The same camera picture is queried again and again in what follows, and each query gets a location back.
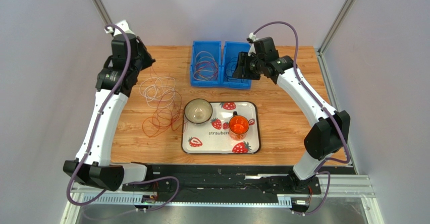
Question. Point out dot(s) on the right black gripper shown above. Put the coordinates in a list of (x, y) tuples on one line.
[(242, 65)]

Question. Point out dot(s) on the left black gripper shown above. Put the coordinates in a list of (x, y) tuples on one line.
[(149, 61)]

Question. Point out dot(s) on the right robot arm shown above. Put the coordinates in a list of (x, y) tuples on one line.
[(329, 127)]

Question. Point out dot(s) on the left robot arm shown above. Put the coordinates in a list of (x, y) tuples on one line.
[(129, 55)]

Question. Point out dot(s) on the right blue plastic bin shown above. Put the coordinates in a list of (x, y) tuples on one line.
[(231, 52)]

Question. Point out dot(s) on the blue plastic bin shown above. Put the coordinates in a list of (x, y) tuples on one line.
[(206, 64), (231, 52)]

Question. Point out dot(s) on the left blue plastic bin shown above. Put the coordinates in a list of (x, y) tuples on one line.
[(206, 64)]

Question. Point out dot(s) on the orange transparent mug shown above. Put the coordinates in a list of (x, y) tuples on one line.
[(238, 127)]

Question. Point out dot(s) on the beige ceramic bowl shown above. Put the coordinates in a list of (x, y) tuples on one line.
[(198, 111)]

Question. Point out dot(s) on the strawberry print tray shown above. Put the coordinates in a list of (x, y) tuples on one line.
[(212, 137)]

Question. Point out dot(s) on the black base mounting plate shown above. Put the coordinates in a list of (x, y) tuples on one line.
[(220, 184)]

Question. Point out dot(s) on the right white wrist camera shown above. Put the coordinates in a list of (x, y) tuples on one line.
[(251, 39)]

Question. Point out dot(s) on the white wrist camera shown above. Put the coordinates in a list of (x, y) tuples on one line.
[(118, 28), (251, 39)]

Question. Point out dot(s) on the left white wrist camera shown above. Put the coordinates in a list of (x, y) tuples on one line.
[(118, 28)]

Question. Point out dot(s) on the aluminium frame rail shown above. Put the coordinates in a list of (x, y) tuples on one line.
[(334, 199)]

